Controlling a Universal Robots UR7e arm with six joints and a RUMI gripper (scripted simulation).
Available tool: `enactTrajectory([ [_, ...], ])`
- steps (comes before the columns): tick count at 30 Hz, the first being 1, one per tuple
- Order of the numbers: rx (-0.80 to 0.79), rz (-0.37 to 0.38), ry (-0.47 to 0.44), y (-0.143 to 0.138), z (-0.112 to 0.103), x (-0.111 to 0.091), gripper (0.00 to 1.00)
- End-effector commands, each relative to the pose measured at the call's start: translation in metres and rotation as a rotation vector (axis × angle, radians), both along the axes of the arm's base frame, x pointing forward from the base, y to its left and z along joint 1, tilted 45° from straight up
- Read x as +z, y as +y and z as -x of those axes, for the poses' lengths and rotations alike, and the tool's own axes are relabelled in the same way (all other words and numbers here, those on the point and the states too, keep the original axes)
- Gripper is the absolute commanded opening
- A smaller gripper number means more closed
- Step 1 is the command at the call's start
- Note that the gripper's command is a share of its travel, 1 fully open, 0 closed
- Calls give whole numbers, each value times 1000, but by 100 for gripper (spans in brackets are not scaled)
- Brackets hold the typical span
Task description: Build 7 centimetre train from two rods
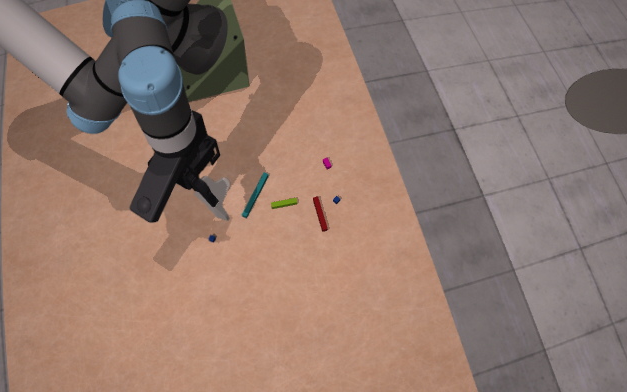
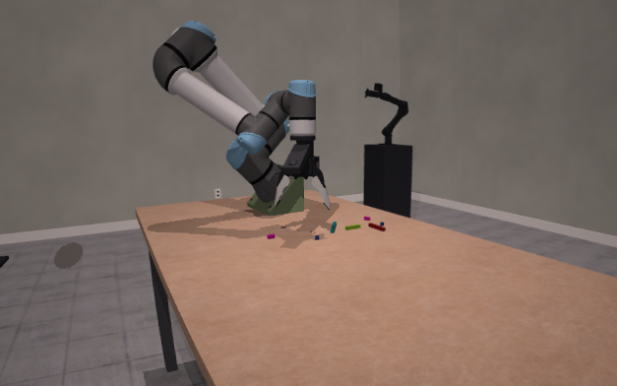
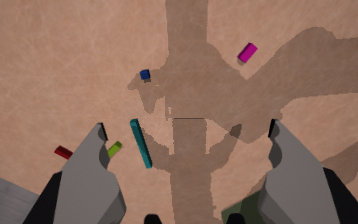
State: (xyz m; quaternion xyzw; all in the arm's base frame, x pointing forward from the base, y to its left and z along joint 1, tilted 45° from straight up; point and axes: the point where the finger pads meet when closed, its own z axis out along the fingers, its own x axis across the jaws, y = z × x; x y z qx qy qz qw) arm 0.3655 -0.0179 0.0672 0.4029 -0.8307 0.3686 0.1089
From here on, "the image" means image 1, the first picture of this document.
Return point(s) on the turquoise rod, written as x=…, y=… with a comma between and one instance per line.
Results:
x=255, y=195

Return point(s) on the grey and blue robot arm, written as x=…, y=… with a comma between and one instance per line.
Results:
x=150, y=78

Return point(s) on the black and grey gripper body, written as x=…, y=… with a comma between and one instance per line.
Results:
x=197, y=154

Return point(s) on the lime green rod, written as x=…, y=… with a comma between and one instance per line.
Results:
x=284, y=203

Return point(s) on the red rod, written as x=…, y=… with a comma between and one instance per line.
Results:
x=320, y=214

